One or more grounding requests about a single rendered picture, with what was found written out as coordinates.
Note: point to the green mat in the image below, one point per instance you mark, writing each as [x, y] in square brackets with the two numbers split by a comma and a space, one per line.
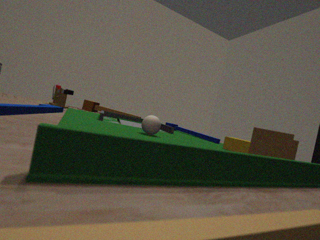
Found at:
[81, 119]

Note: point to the red golf putter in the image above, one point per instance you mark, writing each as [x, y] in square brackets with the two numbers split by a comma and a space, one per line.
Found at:
[64, 91]

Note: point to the wooden mallet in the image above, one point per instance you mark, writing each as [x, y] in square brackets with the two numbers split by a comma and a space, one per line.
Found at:
[94, 107]

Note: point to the blue golf putter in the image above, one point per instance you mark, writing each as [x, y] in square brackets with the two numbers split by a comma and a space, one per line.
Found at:
[193, 133]

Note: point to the white ball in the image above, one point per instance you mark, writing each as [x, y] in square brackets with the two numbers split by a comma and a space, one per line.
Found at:
[151, 125]

